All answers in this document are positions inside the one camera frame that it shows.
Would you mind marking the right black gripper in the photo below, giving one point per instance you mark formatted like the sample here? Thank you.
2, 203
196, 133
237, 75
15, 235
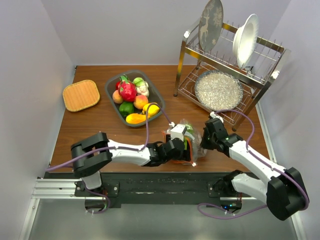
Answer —
203, 144

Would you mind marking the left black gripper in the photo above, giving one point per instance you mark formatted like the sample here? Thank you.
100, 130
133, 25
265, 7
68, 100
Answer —
185, 154

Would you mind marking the clear zip top bag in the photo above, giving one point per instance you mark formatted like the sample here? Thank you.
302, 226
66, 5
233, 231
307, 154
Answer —
192, 149

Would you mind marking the fake green apple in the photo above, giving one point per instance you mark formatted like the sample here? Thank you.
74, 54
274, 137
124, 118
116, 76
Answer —
189, 135

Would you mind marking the fake peach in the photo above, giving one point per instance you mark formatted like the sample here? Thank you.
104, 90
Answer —
140, 101
117, 98

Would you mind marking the fake pink dragon fruit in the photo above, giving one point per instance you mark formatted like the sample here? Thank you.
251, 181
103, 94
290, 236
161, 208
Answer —
127, 89

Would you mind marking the fake red bell pepper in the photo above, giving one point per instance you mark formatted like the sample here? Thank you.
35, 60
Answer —
117, 85

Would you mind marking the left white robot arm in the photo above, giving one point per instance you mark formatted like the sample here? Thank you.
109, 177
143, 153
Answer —
96, 151

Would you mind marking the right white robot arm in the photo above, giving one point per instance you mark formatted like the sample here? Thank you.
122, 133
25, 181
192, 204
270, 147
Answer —
281, 190

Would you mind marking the fake yellow bell pepper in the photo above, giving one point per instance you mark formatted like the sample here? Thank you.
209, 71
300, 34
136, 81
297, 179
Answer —
150, 109

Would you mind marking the fake orange mango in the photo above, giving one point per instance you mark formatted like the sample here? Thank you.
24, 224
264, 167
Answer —
136, 118

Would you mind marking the fake green bell pepper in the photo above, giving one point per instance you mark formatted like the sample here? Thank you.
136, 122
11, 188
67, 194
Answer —
126, 108

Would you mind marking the fake cauliflower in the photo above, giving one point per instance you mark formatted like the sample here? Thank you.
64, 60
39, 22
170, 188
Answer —
141, 86

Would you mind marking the fake peach in tray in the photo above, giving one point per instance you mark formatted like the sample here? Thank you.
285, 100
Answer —
117, 98

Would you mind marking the blue speckled plate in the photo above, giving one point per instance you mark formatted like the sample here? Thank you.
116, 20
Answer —
217, 90

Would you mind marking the metal dish rack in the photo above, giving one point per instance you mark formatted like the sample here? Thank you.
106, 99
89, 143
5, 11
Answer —
267, 61

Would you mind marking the dark grey plastic tray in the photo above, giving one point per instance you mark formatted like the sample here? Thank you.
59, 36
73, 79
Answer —
154, 94

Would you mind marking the white bowl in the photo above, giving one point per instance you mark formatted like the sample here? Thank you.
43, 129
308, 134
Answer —
245, 40

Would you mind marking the woven bamboo coaster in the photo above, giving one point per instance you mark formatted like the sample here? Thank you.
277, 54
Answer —
81, 95

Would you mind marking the grey reindeer plate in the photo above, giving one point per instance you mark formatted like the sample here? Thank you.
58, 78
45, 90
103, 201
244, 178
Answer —
210, 25

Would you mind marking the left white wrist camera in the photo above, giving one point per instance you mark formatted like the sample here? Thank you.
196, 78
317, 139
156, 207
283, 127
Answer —
177, 131

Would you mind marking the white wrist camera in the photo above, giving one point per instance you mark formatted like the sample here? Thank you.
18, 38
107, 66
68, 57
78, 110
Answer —
177, 131
214, 115

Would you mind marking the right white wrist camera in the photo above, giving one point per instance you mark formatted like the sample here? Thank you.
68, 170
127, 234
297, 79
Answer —
214, 115

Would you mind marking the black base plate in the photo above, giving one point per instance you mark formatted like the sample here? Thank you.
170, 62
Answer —
165, 188

